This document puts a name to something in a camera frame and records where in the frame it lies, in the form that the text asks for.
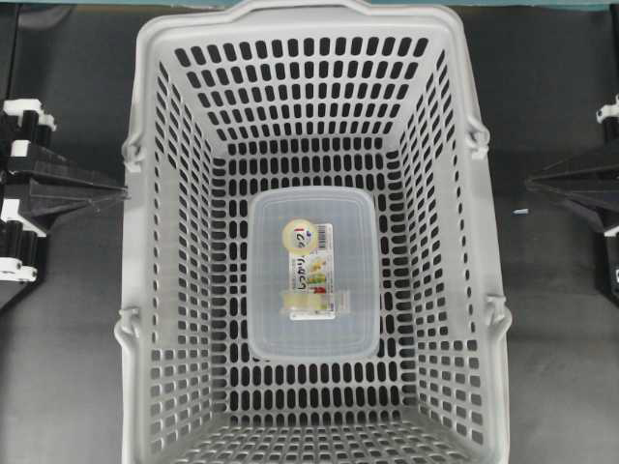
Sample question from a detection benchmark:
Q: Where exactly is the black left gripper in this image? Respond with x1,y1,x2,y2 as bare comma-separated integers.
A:
1,99,128,285

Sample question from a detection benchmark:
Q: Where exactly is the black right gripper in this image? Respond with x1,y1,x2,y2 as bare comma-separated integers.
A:
525,95,618,295

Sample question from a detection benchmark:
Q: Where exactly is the grey plastic shopping basket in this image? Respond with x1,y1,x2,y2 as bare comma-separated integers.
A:
115,1,512,463

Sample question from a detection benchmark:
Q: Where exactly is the clear plastic food container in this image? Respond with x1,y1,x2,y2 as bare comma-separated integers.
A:
247,187,380,363

